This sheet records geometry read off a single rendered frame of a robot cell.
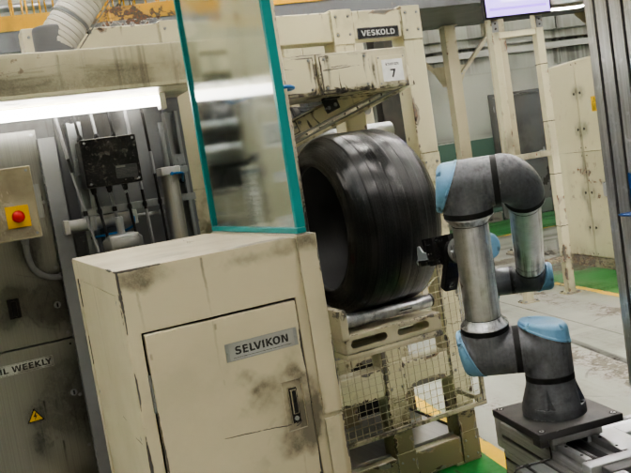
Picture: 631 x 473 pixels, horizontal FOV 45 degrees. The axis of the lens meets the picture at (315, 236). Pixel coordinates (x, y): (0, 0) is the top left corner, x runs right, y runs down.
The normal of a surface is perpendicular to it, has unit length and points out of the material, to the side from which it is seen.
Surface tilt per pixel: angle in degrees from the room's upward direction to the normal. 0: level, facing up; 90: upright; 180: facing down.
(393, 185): 68
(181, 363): 90
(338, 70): 90
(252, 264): 90
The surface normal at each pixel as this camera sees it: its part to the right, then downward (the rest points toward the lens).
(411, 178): 0.33, -0.39
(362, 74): 0.43, 0.02
